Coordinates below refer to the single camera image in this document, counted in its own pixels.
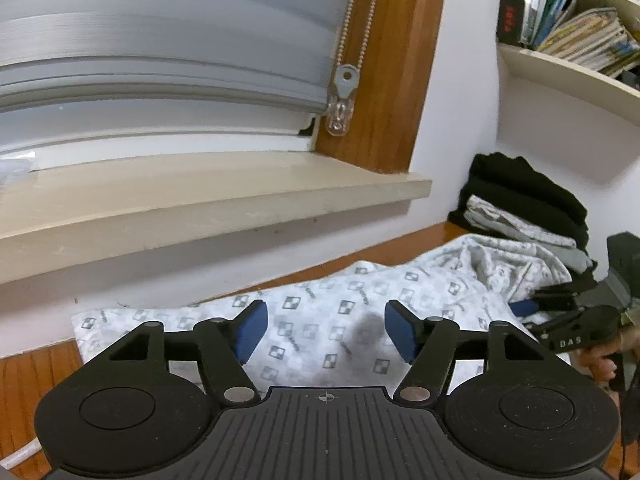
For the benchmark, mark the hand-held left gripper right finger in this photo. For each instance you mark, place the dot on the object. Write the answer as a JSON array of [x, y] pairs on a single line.
[[402, 330]]

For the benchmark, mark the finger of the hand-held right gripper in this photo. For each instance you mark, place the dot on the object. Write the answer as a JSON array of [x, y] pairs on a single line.
[[545, 300], [575, 330]]

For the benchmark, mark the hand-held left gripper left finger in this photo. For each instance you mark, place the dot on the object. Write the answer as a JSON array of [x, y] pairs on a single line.
[[250, 332]]

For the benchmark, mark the white patterned garment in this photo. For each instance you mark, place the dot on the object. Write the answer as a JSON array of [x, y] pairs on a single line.
[[320, 320]]

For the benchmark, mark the person's right hand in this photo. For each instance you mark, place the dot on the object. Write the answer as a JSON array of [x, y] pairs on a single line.
[[600, 365]]

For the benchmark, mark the white grey folded garment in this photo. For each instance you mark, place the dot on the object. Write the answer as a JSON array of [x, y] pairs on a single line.
[[505, 222]]

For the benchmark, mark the black folded garment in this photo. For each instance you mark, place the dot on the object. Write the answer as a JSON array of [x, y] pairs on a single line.
[[525, 185]]

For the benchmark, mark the beige window sill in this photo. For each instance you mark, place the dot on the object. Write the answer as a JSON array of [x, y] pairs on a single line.
[[200, 200]]

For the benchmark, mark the row of upright books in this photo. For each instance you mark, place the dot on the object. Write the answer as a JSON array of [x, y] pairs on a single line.
[[547, 0]]

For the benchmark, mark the black book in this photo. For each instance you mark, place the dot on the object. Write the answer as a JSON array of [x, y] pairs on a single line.
[[511, 0]]

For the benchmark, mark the grey window blind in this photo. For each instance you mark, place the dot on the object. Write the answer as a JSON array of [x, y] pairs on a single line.
[[150, 35]]

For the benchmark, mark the cream wall shelf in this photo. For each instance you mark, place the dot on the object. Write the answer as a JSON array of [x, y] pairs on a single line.
[[560, 70]]

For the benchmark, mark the wooden window frame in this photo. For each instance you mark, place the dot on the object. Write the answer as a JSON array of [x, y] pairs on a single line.
[[390, 60]]

